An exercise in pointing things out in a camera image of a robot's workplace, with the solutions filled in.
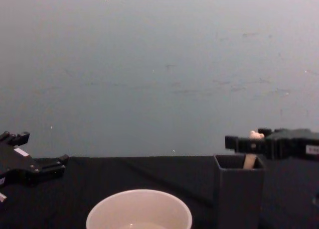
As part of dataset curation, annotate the pale wooden stick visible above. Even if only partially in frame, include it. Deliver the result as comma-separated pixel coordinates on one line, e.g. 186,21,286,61
243,130,265,170

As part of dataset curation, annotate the dark square open box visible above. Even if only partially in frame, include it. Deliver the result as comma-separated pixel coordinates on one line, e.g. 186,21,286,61
213,154,266,229

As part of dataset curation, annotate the white round cup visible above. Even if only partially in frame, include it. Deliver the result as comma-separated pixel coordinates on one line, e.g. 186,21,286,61
86,189,193,229

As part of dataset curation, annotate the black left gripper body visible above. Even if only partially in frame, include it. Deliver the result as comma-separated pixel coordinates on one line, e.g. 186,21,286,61
0,140,42,189

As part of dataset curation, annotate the black table cloth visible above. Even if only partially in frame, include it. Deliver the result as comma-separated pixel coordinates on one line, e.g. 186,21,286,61
0,155,319,229

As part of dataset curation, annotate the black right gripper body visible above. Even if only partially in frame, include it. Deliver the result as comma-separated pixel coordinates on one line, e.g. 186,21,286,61
265,128,319,163

